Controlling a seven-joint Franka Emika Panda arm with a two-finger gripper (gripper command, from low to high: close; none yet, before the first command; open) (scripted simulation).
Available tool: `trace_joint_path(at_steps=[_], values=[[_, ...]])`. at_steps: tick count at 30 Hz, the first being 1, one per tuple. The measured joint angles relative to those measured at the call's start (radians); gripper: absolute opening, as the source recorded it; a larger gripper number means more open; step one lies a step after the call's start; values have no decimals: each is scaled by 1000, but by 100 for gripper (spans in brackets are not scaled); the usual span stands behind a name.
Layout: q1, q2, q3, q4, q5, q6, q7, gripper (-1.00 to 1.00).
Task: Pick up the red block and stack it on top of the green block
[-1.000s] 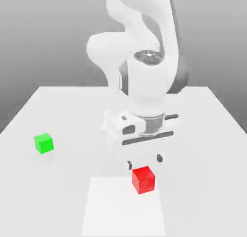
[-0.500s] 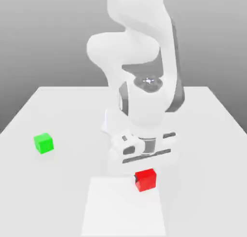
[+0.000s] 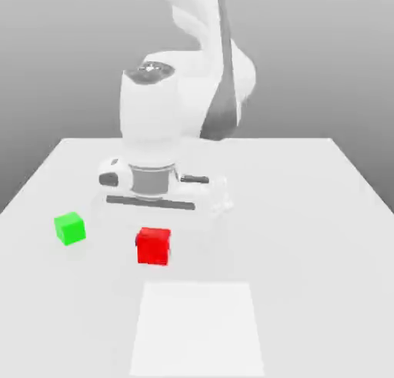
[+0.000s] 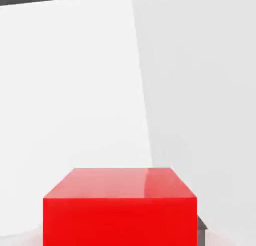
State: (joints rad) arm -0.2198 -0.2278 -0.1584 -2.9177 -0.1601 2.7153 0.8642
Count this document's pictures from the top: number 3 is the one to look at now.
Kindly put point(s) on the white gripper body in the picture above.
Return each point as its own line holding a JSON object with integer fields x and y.
{"x": 147, "y": 213}

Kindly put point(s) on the small red cube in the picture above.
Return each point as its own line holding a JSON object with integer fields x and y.
{"x": 153, "y": 246}

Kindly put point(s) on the small green cube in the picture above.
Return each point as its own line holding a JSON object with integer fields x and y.
{"x": 70, "y": 228}

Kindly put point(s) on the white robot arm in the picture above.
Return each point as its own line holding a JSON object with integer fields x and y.
{"x": 150, "y": 113}

